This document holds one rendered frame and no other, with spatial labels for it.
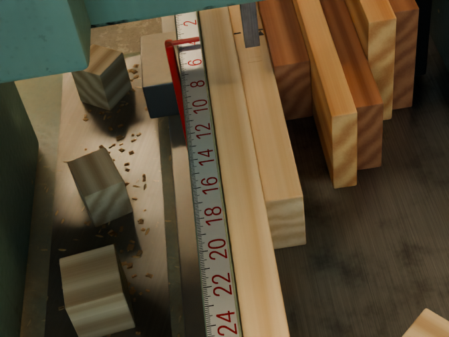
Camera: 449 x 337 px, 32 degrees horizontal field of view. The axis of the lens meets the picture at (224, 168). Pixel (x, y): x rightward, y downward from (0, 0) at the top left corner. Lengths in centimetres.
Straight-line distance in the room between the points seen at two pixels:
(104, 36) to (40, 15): 182
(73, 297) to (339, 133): 20
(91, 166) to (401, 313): 28
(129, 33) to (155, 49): 153
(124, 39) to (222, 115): 175
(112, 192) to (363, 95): 22
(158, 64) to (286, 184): 26
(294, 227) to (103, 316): 16
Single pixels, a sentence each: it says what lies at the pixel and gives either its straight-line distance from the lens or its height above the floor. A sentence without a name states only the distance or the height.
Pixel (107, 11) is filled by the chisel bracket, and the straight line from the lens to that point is 41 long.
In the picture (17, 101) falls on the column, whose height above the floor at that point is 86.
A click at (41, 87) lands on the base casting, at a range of 73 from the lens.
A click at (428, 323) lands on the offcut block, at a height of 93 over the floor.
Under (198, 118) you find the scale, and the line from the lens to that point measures 42.
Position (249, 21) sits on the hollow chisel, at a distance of 46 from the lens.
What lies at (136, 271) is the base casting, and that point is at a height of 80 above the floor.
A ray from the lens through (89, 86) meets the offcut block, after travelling 68.
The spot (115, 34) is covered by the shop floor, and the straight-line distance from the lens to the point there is 219.
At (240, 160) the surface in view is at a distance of 40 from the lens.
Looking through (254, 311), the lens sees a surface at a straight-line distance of 34.
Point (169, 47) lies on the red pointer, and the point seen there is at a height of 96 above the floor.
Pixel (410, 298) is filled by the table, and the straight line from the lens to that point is 40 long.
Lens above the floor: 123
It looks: 45 degrees down
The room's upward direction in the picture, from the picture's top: 10 degrees counter-clockwise
